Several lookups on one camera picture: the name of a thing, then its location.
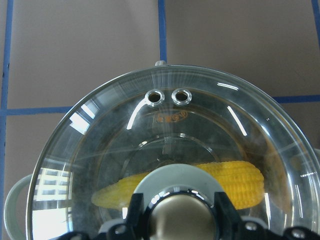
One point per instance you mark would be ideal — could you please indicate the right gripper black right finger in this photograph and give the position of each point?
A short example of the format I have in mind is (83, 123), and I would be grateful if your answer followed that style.
(228, 222)

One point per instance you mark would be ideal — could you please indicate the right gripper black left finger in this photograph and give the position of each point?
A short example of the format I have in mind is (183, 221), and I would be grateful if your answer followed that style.
(135, 226)

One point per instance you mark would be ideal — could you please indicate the yellow corn cob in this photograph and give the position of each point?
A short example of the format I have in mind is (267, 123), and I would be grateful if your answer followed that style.
(241, 180)

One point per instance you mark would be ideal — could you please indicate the glass pot lid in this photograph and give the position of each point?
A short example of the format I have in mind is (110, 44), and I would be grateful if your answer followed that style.
(175, 140)

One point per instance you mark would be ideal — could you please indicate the light green cooking pot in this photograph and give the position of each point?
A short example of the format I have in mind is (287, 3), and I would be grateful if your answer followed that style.
(15, 200)

